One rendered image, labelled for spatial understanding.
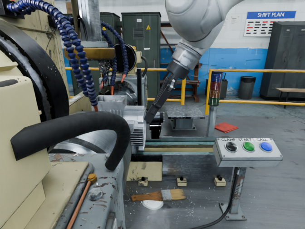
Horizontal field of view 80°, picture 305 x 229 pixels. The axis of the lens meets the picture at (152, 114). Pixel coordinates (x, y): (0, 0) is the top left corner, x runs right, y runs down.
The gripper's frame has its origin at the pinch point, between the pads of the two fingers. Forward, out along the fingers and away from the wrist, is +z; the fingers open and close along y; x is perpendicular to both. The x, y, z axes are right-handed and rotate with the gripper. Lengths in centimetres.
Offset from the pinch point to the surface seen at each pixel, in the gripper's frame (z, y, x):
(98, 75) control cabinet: 80, -319, -82
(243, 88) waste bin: -57, -435, 259
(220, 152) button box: -5.8, 20.4, 19.2
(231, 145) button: -8.8, 19.0, 21.3
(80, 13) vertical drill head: -17.6, -1.6, -36.9
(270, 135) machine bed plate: -12, -42, 82
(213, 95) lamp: -15.8, -33.5, 30.2
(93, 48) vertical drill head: -10.5, 1.9, -27.8
